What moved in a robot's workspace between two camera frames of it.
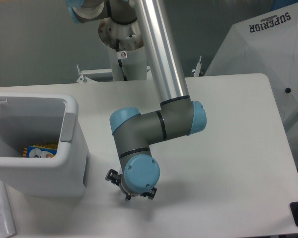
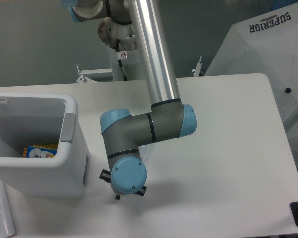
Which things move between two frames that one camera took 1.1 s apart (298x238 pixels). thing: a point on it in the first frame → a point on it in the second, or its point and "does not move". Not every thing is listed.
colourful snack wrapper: [45, 150] does not move
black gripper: [128, 194] → [105, 175]
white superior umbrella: [274, 43] does not move
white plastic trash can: [19, 120] does not move
